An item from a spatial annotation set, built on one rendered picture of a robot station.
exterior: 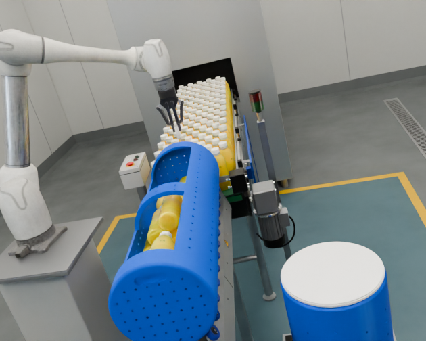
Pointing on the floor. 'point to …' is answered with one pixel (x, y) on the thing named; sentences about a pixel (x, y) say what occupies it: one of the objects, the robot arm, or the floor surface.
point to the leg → (241, 312)
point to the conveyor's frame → (243, 207)
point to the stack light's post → (272, 174)
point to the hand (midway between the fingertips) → (177, 131)
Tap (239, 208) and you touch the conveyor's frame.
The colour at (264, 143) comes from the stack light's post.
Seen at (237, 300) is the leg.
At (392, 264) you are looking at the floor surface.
